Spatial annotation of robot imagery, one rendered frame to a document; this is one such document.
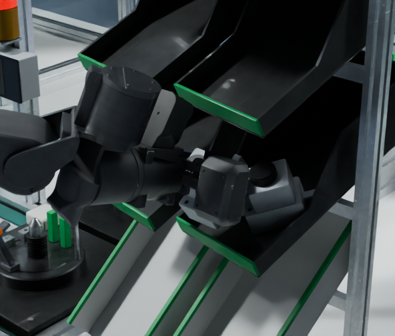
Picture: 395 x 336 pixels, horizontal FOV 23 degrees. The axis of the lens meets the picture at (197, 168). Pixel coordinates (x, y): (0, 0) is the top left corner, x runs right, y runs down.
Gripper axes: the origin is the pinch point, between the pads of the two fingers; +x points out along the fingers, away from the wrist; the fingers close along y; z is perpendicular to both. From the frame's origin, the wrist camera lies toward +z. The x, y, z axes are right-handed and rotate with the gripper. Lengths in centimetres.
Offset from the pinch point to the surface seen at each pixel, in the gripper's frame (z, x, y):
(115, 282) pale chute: -21.4, 10.1, 19.2
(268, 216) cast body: -4.0, 5.8, -5.6
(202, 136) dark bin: 0.2, 13.4, 12.0
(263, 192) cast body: -1.1, 3.8, -5.8
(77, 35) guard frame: -6, 110, 148
